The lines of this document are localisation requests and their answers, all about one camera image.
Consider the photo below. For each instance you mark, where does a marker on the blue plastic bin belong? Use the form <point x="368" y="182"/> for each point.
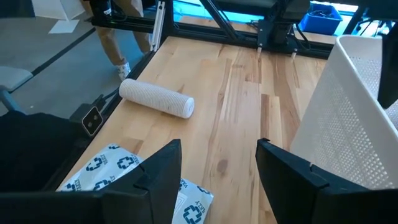
<point x="320" y="25"/>

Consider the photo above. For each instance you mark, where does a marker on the white pedestal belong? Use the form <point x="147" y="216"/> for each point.
<point x="56" y="7"/>

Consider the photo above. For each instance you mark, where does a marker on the person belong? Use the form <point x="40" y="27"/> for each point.
<point x="109" y="43"/>

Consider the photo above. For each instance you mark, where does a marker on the white perforated plastic basket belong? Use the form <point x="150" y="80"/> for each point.
<point x="342" y="130"/>

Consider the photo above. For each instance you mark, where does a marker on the grey chair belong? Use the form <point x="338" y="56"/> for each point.
<point x="12" y="77"/>

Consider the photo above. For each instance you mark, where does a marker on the silver light bar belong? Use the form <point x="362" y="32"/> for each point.
<point x="157" y="28"/>

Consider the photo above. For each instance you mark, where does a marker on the white bandage roll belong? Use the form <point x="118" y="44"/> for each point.
<point x="155" y="98"/>

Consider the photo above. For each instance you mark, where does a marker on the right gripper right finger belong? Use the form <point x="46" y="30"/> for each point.
<point x="295" y="193"/>

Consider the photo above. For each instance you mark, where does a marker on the table-edge camera box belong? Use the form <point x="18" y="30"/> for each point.
<point x="91" y="121"/>

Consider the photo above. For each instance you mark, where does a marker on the black frame-mounted device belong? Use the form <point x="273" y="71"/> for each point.
<point x="104" y="9"/>

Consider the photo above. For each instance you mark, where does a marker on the white blue-printed wipes pack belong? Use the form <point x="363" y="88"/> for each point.
<point x="105" y="165"/>

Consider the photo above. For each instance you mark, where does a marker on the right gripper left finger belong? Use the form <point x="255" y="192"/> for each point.
<point x="149" y="193"/>

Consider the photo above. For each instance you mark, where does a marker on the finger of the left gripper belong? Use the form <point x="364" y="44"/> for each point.
<point x="390" y="71"/>

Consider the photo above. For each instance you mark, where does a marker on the white floor paper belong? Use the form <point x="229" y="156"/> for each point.
<point x="63" y="26"/>

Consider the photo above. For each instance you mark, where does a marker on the black bulky object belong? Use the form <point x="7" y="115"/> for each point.
<point x="31" y="149"/>

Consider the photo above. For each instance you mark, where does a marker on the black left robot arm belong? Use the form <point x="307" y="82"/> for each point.
<point x="276" y="34"/>

